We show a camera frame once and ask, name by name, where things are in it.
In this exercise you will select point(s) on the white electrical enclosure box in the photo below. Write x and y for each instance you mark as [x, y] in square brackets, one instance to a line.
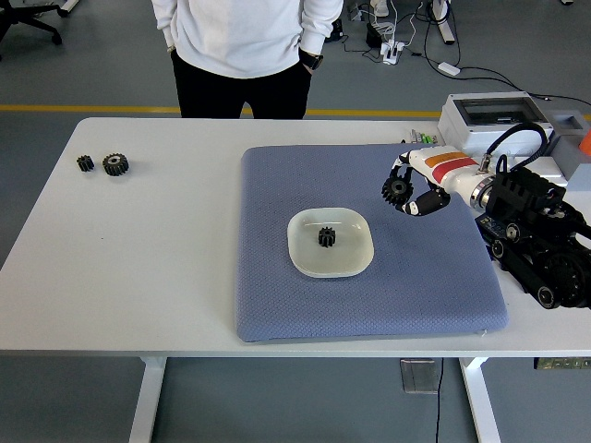
[475, 131]

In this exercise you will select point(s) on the grey block holder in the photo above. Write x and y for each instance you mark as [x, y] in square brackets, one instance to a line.
[572, 152]

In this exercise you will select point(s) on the person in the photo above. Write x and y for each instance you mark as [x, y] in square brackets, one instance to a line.
[244, 41]

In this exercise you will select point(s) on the white power adapter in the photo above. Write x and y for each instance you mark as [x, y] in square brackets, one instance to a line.
[449, 68]

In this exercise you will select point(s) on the metal floor outlet plate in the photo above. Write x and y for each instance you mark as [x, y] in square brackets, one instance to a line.
[418, 376]

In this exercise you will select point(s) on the white square bowl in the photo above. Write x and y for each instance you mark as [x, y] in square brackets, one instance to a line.
[351, 258]

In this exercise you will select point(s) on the white flat box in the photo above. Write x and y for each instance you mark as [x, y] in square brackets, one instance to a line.
[556, 168]

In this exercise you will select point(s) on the blue-grey textured mat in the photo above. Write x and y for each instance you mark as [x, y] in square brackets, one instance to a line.
[323, 314]

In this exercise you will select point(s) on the white table leg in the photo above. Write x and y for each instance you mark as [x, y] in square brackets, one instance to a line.
[482, 406]
[148, 401]

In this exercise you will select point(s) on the black box on floor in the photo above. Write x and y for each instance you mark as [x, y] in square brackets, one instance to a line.
[336, 31]

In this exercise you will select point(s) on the green terminal connectors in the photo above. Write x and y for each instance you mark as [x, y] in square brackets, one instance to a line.
[422, 137]

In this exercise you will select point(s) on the white desk leg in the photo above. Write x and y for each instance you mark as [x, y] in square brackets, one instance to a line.
[444, 27]

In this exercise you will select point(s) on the person's right forearm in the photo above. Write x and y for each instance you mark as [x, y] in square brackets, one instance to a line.
[166, 23]

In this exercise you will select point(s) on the black power adapter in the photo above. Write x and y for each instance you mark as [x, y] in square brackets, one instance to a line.
[373, 36]

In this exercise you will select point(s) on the small black gear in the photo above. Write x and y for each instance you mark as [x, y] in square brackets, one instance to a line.
[85, 164]
[327, 237]

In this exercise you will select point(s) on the black office chair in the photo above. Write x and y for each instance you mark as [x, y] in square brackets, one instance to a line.
[18, 18]

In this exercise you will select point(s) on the person's left forearm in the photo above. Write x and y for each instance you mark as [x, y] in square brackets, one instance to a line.
[321, 25]

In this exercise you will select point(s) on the white power strip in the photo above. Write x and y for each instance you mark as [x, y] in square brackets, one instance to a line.
[392, 51]

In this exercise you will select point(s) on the large black gear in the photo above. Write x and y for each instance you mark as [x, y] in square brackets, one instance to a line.
[115, 165]
[396, 190]

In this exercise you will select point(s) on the orange block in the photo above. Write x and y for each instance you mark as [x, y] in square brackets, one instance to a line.
[585, 145]

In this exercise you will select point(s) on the black wrist watch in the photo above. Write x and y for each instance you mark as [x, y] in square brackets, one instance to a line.
[314, 60]

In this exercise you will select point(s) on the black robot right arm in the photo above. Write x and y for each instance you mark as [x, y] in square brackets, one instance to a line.
[531, 221]

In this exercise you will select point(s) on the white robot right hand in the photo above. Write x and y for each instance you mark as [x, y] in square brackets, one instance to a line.
[448, 168]

